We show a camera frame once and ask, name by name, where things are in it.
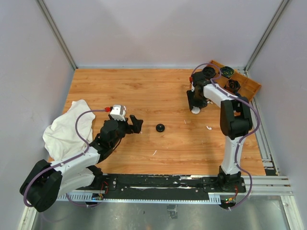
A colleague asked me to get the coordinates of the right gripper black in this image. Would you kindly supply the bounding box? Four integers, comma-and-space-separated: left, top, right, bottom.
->
187, 89, 207, 110

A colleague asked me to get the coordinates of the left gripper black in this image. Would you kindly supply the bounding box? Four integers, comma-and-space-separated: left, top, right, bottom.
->
109, 113, 143, 148

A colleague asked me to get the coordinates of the white charging case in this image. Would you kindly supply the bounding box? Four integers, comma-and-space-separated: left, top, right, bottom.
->
191, 107, 201, 115

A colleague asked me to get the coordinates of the black charging case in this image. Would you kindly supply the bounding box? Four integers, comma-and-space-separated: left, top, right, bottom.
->
155, 124, 165, 132

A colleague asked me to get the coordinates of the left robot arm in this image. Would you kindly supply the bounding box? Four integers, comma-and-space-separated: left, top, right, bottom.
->
20, 115, 143, 212

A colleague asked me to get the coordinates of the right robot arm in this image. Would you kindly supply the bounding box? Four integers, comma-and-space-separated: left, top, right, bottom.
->
187, 71, 253, 192

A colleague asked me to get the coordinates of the dark swirl cup far left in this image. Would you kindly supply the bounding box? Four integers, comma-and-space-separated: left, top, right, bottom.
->
202, 66, 216, 80

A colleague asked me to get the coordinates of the dark red swirl cup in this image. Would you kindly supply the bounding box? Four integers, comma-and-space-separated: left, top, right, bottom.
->
226, 80, 241, 94

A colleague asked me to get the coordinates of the green swirl cup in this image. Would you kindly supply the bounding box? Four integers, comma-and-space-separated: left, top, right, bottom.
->
220, 66, 235, 79

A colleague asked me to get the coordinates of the wooden compartment tray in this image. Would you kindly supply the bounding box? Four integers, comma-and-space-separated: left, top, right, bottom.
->
210, 60, 261, 102

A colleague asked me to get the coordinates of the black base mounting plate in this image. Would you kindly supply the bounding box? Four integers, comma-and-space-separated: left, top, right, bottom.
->
90, 174, 247, 196

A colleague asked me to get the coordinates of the white cloth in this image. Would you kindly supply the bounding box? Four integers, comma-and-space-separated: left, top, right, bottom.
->
43, 99, 95, 161

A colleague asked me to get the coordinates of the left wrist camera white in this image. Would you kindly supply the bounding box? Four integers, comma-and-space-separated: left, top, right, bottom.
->
109, 104, 126, 121

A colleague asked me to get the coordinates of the slotted cable duct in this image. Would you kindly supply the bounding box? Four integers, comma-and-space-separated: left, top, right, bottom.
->
57, 191, 221, 204

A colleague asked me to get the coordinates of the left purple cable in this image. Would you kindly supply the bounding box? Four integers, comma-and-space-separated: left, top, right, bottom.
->
24, 107, 111, 208

